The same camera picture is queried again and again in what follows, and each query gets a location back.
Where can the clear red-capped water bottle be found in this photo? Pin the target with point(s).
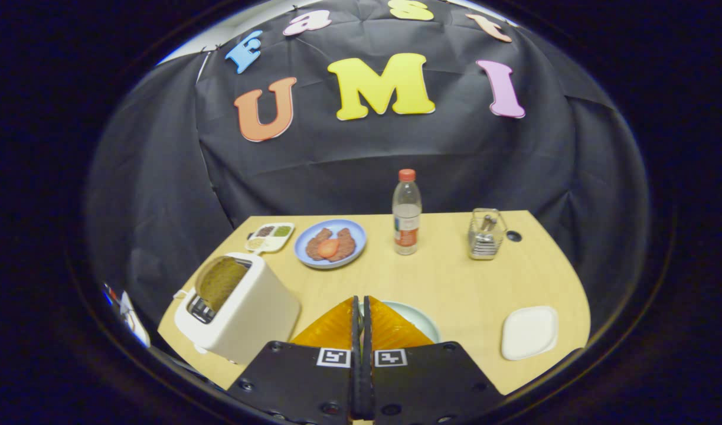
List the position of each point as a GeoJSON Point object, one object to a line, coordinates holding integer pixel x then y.
{"type": "Point", "coordinates": [407, 224]}

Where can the white divided condiment tray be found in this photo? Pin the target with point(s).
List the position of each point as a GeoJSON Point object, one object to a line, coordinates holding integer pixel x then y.
{"type": "Point", "coordinates": [270, 237]}

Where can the white square plate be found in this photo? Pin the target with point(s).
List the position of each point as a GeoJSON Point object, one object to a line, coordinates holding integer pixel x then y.
{"type": "Point", "coordinates": [529, 333]}

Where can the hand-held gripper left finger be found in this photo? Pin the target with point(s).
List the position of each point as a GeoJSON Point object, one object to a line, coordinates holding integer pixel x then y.
{"type": "Point", "coordinates": [301, 383]}

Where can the pale green round plate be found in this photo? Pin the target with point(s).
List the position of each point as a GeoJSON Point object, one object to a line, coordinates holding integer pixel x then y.
{"type": "Point", "coordinates": [418, 319]}

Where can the brown meat patty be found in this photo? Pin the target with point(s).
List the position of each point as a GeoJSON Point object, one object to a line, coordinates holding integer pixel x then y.
{"type": "Point", "coordinates": [314, 242]}
{"type": "Point", "coordinates": [346, 242]}

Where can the brown toasted bread slice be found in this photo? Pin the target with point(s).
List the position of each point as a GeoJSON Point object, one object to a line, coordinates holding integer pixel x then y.
{"type": "Point", "coordinates": [222, 283]}

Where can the cream white toaster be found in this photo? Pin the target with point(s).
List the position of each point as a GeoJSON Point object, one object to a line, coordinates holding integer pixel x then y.
{"type": "Point", "coordinates": [254, 319]}

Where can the black backdrop cloth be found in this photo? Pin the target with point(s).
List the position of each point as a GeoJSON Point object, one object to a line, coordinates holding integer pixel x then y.
{"type": "Point", "coordinates": [514, 165]}

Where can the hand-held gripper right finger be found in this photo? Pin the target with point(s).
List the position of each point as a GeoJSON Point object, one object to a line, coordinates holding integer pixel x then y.
{"type": "Point", "coordinates": [425, 383]}

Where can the blue round plate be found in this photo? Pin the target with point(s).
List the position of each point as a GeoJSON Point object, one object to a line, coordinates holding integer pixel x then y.
{"type": "Point", "coordinates": [301, 251]}

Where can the white and blue object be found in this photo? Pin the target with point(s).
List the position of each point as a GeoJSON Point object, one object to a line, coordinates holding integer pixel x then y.
{"type": "Point", "coordinates": [130, 316]}

